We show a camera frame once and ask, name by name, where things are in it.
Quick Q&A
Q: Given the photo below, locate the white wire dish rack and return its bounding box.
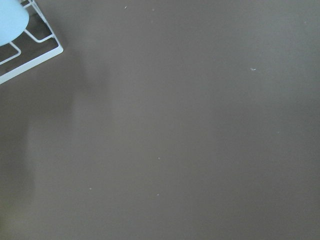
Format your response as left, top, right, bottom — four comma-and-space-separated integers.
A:
0, 0, 64, 84

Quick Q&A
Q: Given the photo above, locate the light blue plate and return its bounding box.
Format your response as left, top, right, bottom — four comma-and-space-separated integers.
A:
0, 0, 29, 46

